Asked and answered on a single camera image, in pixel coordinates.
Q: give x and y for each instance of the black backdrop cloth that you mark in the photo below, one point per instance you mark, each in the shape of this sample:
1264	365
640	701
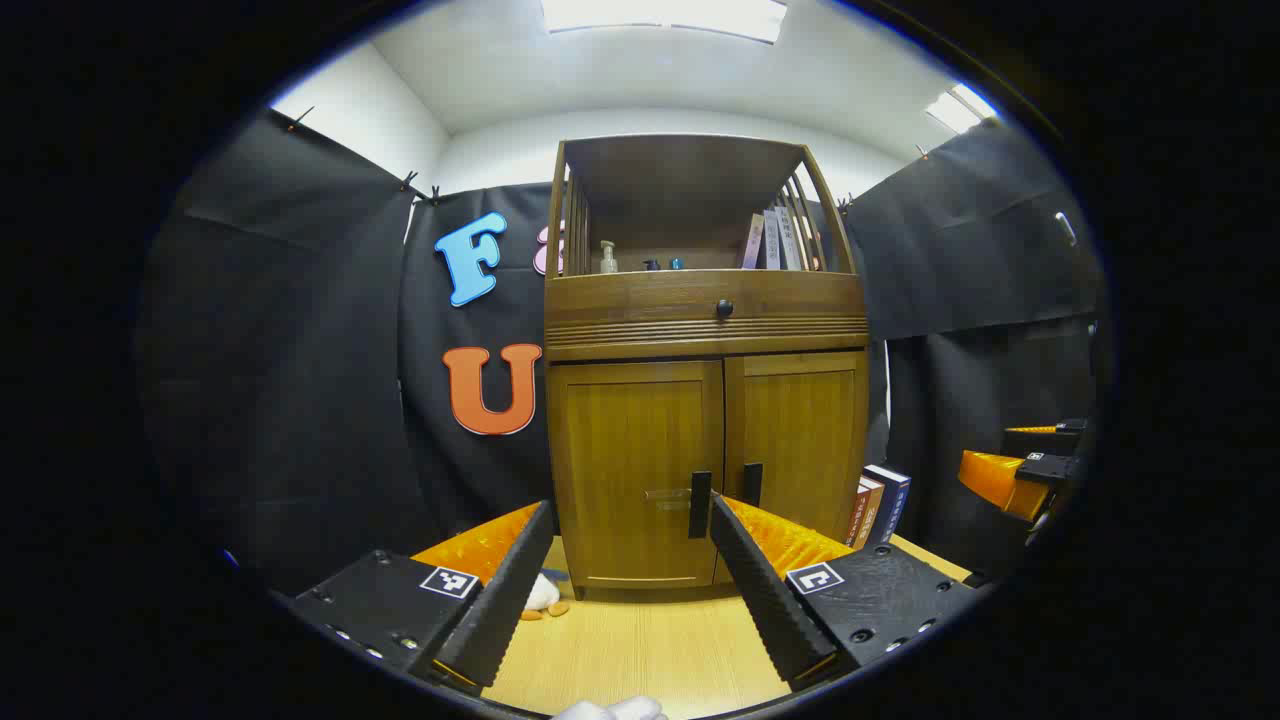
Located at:
300	400

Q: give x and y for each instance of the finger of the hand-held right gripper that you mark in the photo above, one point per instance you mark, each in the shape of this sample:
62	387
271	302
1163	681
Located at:
1045	468
1040	440

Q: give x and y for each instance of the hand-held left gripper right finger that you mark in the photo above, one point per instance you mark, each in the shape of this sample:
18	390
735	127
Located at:
765	590

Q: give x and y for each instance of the navy book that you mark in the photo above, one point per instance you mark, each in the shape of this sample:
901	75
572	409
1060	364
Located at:
893	500

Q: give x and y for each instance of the grey book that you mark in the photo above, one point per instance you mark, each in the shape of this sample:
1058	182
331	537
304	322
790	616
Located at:
771	245

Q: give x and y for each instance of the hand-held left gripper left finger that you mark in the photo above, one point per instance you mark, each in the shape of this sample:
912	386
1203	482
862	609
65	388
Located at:
500	600

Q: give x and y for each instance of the wooden cabinet drawer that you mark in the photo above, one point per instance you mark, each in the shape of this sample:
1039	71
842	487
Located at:
640	295

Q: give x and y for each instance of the brown and white book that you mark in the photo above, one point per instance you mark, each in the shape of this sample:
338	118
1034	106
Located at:
871	505

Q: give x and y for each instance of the wooden shoe cabinet door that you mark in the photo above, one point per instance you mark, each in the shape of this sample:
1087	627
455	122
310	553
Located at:
630	450
800	430

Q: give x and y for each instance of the white plush toy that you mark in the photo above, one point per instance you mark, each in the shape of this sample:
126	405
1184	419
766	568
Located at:
541	595

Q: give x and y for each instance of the large ceiling light panel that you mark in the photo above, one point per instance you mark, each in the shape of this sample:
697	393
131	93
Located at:
660	15

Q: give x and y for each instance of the wooden double-door shoe cabinet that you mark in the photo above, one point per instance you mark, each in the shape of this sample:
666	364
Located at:
650	338

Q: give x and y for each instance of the clear pump bottle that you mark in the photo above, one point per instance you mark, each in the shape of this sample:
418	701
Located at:
607	260

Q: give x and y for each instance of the small ceiling light panel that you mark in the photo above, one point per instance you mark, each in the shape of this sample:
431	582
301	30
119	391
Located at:
962	108

